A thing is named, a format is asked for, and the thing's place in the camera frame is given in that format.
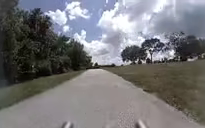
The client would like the grey paved path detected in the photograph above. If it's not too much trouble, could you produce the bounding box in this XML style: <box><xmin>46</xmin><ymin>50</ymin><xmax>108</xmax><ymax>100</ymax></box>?
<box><xmin>0</xmin><ymin>68</ymin><xmax>204</xmax><ymax>128</ymax></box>

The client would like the group of distant trees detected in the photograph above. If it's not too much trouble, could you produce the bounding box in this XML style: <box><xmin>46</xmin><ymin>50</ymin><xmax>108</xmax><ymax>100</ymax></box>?
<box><xmin>120</xmin><ymin>31</ymin><xmax>205</xmax><ymax>65</ymax></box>

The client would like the robot's own part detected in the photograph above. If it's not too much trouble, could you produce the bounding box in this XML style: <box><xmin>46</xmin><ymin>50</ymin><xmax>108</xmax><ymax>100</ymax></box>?
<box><xmin>134</xmin><ymin>119</ymin><xmax>148</xmax><ymax>128</ymax></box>
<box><xmin>62</xmin><ymin>121</ymin><xmax>74</xmax><ymax>128</ymax></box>

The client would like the dry grass field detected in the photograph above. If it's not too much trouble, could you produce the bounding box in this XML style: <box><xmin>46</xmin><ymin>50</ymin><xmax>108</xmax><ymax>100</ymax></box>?
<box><xmin>102</xmin><ymin>58</ymin><xmax>205</xmax><ymax>128</ymax></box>

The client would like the dense row of trees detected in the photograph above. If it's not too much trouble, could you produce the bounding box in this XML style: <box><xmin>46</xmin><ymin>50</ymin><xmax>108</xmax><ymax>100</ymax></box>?
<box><xmin>0</xmin><ymin>0</ymin><xmax>93</xmax><ymax>90</ymax></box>

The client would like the grass strip beside trees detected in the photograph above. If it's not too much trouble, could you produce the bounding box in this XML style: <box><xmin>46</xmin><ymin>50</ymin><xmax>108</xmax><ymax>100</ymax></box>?
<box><xmin>0</xmin><ymin>69</ymin><xmax>88</xmax><ymax>114</ymax></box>

